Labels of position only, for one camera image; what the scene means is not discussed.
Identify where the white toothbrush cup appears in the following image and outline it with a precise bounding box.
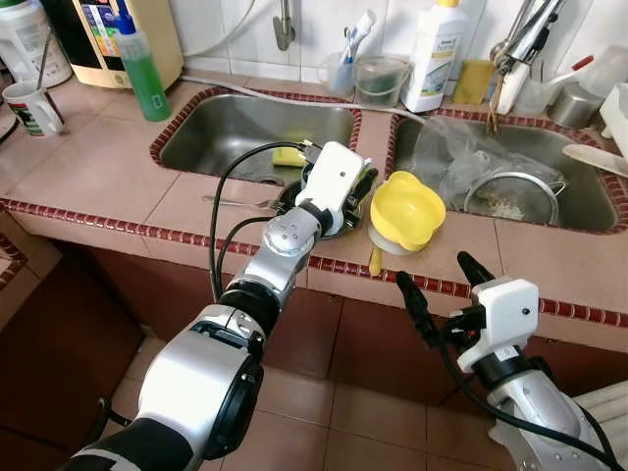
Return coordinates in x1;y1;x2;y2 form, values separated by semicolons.
319;51;357;97

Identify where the pale spatula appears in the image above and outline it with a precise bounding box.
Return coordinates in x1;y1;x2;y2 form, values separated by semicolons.
562;143;628;179

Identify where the metal stirrer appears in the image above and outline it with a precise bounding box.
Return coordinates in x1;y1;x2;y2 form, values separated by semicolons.
36;27;52;91

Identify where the steel cup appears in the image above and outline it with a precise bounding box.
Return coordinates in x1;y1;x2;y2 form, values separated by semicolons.
546;82;605;130

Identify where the white printed mug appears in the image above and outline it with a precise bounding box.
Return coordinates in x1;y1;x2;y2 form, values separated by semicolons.
3;80;67;138

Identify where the metal wall tap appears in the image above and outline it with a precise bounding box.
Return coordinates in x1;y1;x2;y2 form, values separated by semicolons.
273;0;296;52

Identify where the white plastic jar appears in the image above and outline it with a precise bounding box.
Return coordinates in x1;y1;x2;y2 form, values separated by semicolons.
0;0;73;87

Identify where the white dish rack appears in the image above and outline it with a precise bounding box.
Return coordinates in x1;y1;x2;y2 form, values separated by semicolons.
600;82;628;158

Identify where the clear plastic container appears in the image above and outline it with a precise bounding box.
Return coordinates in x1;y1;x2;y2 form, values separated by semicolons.
525;44;628;117

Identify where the steel strainer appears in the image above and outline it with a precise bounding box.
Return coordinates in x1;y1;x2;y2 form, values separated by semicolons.
462;169;569;226

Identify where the white hose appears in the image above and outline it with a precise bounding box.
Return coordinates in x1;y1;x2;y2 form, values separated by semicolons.
177;73;433;124

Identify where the yellow plastic cup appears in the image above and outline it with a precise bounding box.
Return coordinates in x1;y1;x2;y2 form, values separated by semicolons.
370;171;446;256

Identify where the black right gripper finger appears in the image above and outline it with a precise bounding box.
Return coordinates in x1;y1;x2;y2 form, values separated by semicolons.
457;251;497;288
395;272;440;346

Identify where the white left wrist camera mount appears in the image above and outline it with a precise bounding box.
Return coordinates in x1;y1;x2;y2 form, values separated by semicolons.
297;141;371;236

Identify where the green dish soap bottle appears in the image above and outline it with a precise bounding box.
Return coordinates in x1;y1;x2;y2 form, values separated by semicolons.
115;8;173;123

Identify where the yellow dish cloth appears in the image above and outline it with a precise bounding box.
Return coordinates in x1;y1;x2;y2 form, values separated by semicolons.
452;60;497;107

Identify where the white blue toothbrush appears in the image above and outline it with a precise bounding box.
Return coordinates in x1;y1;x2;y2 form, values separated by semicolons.
343;10;378;66

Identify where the clear plastic bag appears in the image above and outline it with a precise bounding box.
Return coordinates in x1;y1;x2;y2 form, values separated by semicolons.
420;115;555;207

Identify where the white detergent bottle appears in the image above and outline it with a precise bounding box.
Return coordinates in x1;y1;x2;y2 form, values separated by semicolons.
402;0;471;114

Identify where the beige water purifier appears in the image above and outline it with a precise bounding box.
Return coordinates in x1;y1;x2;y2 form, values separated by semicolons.
39;0;185;90

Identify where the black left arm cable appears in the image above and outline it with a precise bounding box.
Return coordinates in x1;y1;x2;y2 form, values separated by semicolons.
208;141;317;303

